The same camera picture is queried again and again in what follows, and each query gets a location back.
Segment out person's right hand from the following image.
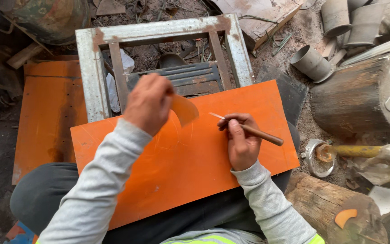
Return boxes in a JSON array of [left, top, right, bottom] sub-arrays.
[[217, 113, 262, 171]]

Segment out person's left hand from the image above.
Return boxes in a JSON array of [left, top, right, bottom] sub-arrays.
[[123, 73, 175, 137]]

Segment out orange cut-out sheet piece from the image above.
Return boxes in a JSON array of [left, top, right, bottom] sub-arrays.
[[171, 94, 200, 128]]

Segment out wooden-handled scribing knife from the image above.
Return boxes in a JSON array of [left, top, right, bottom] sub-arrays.
[[209, 112, 284, 147]]

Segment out dark metal grate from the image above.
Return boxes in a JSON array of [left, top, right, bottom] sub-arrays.
[[127, 61, 224, 98]]

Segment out white crumpled cloth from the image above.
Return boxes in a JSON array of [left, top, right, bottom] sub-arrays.
[[106, 48, 135, 113]]

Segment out large orange sheet panel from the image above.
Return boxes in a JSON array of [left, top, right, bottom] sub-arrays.
[[70, 80, 300, 231]]

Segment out orange sheet with dark stain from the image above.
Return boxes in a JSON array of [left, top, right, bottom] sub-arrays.
[[12, 60, 88, 185]]

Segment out wooden board box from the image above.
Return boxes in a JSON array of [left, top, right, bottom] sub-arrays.
[[209, 0, 304, 51]]

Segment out dark grey slate sheet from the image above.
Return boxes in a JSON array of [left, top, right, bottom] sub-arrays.
[[255, 63, 309, 127]]

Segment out rusty green metal drum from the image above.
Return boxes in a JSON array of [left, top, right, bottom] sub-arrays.
[[10, 0, 91, 46]]

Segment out wooden plank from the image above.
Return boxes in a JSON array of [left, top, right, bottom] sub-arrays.
[[6, 42, 45, 70]]

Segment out grey plastic pipe fitting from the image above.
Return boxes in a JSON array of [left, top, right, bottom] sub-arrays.
[[290, 45, 334, 84]]

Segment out person's dark trousers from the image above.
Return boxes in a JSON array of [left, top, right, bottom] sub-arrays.
[[9, 122, 300, 244]]

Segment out large upright log stump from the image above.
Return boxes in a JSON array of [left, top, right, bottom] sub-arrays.
[[310, 51, 390, 133]]

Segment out lying log with orange scrap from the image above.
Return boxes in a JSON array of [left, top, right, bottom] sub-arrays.
[[285, 172, 389, 244]]

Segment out blue and red object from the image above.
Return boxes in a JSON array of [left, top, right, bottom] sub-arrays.
[[4, 220, 38, 244]]

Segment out heap of grey pipe fittings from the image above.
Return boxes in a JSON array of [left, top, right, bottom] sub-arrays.
[[320, 0, 390, 48]]

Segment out orange crescent scrap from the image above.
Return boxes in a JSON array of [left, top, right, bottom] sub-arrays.
[[334, 209, 358, 229]]

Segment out crumpled translucent plastic wrap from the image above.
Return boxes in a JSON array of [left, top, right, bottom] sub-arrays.
[[347, 143, 390, 195]]

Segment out white flat sheet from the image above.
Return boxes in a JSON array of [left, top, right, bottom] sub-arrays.
[[368, 185, 390, 216]]

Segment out rusty white metal frame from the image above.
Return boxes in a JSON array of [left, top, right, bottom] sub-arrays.
[[75, 13, 255, 123]]

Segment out round metal ring cap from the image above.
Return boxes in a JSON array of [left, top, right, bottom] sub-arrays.
[[305, 138, 336, 178]]

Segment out yellow-handled tool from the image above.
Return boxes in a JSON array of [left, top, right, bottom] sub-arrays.
[[332, 145, 390, 164]]

